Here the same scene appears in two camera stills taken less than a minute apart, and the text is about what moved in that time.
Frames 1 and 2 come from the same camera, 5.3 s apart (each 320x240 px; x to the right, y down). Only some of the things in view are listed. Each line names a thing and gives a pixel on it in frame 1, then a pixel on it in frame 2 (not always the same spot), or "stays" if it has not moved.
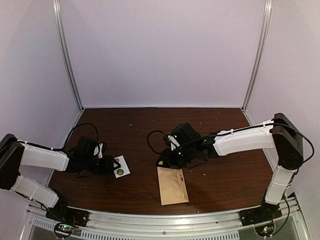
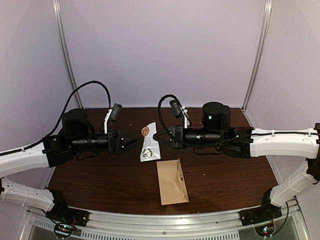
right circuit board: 265,231 stays
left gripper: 107,167 to 115,137
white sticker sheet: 124,170 to 150,150
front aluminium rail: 219,226 stays
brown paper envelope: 173,186 stays
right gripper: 167,159 to 178,143
